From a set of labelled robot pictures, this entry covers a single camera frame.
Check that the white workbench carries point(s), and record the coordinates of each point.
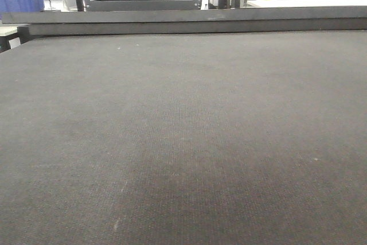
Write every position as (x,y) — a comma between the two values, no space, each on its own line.
(300,3)

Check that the dark metal table rail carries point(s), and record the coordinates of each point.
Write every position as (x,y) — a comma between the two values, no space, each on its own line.
(273,19)

